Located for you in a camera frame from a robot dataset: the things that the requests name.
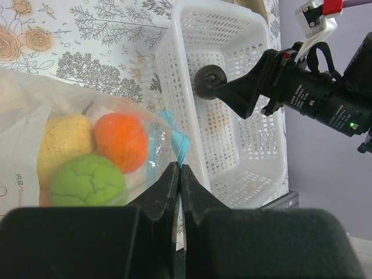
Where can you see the white radish toy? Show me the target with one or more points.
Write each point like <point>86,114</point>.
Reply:
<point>11,96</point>

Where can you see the dark brown mangosteen toy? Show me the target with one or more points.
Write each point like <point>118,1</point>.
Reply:
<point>207,79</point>

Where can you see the yellow pear toy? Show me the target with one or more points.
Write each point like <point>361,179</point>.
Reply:
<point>64,138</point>

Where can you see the floral table mat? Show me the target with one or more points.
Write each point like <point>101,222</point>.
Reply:
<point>108,46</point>

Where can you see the clear zip top bag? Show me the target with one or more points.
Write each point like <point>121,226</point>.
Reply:
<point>22,130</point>

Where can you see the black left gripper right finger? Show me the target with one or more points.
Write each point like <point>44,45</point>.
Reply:
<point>261,243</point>

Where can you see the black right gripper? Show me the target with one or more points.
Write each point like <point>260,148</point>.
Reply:
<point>311,87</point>

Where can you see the orange fruit toy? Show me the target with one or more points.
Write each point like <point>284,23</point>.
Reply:
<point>123,140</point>

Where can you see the aluminium frame rail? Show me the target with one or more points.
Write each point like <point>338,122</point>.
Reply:
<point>289,200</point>

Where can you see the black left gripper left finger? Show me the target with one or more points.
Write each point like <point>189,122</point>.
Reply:
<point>133,241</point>

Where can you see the green fruit toy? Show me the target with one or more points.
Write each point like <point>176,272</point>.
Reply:
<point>89,180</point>

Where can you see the white plastic basket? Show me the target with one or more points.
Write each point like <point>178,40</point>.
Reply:
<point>242,162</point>

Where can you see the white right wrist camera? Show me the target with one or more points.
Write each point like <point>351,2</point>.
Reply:
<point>317,20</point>

